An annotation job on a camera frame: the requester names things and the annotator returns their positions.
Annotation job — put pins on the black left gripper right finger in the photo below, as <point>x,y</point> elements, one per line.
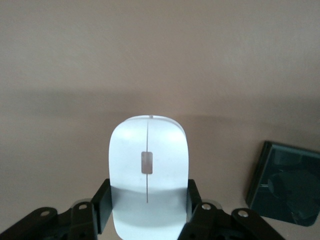
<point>215,222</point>

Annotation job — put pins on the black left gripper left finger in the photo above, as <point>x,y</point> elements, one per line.
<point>75,220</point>

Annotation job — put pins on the black smartphone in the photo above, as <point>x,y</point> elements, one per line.
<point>285,185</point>

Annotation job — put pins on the white computer mouse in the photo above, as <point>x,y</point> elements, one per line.
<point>148,175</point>

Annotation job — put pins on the brown table cloth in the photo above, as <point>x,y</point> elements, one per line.
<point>150,62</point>

